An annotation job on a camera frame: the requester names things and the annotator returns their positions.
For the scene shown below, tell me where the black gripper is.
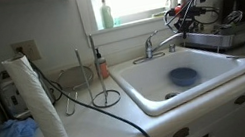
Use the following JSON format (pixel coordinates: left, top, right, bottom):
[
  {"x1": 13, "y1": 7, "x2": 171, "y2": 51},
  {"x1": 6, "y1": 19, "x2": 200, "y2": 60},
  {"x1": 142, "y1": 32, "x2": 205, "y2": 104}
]
[{"x1": 177, "y1": 5, "x2": 208, "y2": 39}]

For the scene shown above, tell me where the chrome sink faucet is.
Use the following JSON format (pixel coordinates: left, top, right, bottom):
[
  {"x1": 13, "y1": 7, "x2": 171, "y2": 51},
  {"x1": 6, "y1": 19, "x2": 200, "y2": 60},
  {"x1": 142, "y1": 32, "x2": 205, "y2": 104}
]
[{"x1": 128, "y1": 25, "x2": 190, "y2": 65}]

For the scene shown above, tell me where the white plant pot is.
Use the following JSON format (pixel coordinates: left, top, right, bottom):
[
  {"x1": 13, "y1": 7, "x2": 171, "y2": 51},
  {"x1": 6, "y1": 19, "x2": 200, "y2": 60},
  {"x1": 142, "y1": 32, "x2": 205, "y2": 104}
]
[{"x1": 164, "y1": 0, "x2": 183, "y2": 13}]

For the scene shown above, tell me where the yellow green sponge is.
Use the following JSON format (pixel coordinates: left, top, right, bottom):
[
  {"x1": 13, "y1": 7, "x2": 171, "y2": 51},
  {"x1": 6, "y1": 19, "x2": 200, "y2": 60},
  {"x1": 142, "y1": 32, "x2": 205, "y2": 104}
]
[{"x1": 150, "y1": 10, "x2": 169, "y2": 19}]

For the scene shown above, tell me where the metal whisk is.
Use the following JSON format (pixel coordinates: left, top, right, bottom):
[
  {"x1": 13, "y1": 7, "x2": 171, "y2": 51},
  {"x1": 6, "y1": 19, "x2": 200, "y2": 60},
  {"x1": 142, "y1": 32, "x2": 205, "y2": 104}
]
[{"x1": 220, "y1": 9, "x2": 245, "y2": 29}]

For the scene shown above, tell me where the blue bowl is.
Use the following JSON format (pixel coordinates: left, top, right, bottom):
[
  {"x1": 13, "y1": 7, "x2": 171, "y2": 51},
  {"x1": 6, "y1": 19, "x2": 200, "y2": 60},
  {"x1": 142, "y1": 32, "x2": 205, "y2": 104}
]
[{"x1": 167, "y1": 64, "x2": 200, "y2": 90}]

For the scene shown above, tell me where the white kitchen sink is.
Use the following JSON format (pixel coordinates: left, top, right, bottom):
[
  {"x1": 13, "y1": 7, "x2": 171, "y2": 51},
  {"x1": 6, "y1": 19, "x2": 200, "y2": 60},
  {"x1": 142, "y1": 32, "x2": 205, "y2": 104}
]
[{"x1": 106, "y1": 35, "x2": 245, "y2": 124}]

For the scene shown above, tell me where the metal sink drain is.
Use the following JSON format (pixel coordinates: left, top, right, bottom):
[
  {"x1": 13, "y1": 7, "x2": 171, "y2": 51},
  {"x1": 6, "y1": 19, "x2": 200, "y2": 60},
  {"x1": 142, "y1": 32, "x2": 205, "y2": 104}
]
[{"x1": 163, "y1": 90, "x2": 181, "y2": 102}]

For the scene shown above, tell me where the small teal cup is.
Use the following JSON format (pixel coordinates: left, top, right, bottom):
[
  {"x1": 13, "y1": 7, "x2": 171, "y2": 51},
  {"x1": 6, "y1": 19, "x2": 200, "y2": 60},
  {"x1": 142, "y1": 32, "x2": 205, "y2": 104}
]
[{"x1": 113, "y1": 16, "x2": 123, "y2": 27}]

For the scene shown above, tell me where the green dish soap bottle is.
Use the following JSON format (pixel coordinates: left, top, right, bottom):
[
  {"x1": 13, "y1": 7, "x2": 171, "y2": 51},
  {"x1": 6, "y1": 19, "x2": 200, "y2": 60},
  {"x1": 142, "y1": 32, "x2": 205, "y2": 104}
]
[{"x1": 97, "y1": 0, "x2": 116, "y2": 30}]

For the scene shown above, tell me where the orange soap pump bottle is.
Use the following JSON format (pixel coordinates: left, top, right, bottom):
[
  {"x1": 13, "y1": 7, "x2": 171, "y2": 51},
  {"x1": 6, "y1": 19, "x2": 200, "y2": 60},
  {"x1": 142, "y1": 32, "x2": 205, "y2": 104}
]
[{"x1": 93, "y1": 45, "x2": 111, "y2": 82}]

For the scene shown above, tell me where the metal mesh strainer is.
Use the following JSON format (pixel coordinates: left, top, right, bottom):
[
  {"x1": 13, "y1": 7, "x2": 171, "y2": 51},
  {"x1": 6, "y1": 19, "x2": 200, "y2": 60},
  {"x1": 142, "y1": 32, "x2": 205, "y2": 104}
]
[{"x1": 50, "y1": 63, "x2": 101, "y2": 118}]

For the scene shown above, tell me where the white paper towel roll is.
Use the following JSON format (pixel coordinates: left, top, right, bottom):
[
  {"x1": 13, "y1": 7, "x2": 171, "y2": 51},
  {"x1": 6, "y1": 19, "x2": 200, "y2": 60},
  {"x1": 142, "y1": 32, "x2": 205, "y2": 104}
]
[{"x1": 0, "y1": 48, "x2": 73, "y2": 137}]

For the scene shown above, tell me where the silver toaster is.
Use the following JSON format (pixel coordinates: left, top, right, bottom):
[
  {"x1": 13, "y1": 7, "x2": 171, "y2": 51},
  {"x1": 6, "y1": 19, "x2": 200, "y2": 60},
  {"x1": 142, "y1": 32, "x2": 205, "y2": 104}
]
[{"x1": 0, "y1": 62, "x2": 59, "y2": 123}]

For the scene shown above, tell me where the dark drawer pull handle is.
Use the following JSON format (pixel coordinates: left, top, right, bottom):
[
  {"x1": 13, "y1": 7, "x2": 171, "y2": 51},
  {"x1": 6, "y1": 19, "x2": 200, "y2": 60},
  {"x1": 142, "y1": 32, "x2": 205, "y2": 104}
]
[
  {"x1": 232, "y1": 94, "x2": 245, "y2": 107},
  {"x1": 171, "y1": 126, "x2": 191, "y2": 137}
]

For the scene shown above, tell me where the wire paper towel holder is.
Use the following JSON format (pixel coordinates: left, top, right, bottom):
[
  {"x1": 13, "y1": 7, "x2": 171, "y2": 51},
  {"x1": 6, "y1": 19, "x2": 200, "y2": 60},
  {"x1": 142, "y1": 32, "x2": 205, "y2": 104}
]
[{"x1": 71, "y1": 30, "x2": 124, "y2": 113}]

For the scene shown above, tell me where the black power cable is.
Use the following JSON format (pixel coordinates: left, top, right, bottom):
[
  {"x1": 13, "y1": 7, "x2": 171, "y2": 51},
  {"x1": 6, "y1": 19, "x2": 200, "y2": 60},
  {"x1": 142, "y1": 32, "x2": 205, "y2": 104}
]
[{"x1": 16, "y1": 25, "x2": 159, "y2": 137}]

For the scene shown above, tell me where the beige wall outlet plate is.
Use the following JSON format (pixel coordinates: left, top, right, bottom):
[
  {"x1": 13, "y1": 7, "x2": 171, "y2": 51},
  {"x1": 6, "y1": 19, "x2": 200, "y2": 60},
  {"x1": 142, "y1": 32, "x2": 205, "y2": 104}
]
[{"x1": 9, "y1": 38, "x2": 43, "y2": 65}]

